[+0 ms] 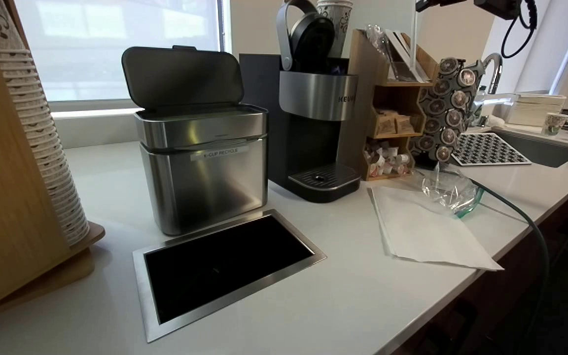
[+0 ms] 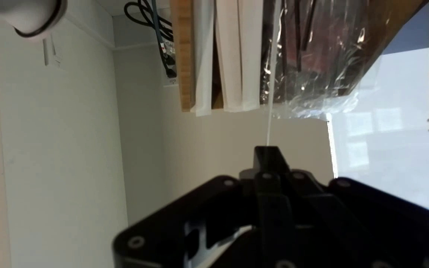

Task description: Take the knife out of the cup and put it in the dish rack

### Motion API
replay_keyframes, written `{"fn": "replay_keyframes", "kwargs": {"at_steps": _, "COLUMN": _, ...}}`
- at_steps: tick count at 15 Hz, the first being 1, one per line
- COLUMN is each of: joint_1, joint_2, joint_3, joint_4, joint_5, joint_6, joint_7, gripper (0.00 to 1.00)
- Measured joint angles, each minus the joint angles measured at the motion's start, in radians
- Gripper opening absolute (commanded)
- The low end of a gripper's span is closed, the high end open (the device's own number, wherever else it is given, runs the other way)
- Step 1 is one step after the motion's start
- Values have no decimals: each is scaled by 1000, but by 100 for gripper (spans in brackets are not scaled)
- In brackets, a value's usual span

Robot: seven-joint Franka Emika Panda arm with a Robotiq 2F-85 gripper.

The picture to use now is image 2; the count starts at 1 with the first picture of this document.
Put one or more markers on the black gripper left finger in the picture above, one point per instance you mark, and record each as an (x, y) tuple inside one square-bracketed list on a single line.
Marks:
[(214, 213)]

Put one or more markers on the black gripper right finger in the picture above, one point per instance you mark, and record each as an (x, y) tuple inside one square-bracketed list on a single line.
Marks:
[(353, 223)]

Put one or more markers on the white plastic knife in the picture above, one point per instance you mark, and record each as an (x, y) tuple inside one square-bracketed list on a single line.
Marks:
[(271, 98)]

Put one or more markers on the clear-wrapped cutlery packs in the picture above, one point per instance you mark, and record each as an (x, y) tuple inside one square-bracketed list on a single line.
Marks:
[(319, 53)]

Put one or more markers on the white round object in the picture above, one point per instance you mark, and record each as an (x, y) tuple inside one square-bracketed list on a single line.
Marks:
[(28, 15)]

